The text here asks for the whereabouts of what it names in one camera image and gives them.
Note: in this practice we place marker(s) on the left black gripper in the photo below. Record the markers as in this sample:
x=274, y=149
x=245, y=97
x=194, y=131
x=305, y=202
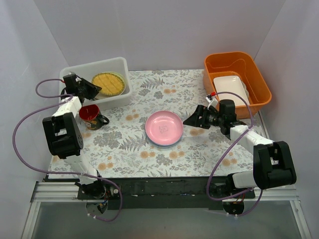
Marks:
x=84, y=87

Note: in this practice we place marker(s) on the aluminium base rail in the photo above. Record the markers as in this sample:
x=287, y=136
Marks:
x=164, y=208

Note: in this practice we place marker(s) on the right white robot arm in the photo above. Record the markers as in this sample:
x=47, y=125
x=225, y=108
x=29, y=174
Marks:
x=272, y=161

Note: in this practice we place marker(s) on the orange plastic bin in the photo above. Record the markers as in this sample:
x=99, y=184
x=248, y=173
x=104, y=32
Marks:
x=242, y=65

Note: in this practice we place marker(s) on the white plastic bin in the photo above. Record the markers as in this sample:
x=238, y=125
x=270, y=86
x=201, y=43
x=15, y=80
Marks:
x=89, y=70

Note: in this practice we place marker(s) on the white rectangular dish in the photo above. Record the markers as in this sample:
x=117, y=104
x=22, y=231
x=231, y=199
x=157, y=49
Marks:
x=231, y=84

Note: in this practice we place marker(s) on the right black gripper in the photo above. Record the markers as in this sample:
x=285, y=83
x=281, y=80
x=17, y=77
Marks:
x=201, y=117

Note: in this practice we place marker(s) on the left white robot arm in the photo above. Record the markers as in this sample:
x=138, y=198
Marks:
x=63, y=135

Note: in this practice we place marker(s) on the pink round plate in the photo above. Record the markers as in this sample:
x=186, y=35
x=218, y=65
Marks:
x=164, y=127

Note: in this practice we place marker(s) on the woven bamboo round tray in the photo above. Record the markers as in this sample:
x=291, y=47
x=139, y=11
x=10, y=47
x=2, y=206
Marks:
x=108, y=83

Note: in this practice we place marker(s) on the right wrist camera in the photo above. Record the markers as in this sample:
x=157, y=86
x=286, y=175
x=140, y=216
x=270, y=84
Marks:
x=212, y=100

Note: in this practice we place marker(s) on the cream and green plate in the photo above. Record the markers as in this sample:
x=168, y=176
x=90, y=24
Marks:
x=123, y=84

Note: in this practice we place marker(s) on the light blue round plate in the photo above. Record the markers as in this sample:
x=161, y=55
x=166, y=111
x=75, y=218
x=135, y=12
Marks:
x=164, y=145

